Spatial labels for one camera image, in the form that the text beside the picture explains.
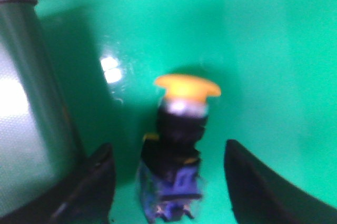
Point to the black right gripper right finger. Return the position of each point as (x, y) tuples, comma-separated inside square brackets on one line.
[(260, 195)]

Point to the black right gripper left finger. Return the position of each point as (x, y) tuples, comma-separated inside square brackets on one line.
[(84, 196)]

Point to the yellow mushroom push button switch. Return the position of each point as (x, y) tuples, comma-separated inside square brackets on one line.
[(168, 172)]

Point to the green conveyor belt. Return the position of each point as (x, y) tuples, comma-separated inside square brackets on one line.
[(274, 60)]

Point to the aluminium conveyor frame rail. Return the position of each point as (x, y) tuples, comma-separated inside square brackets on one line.
[(39, 145)]

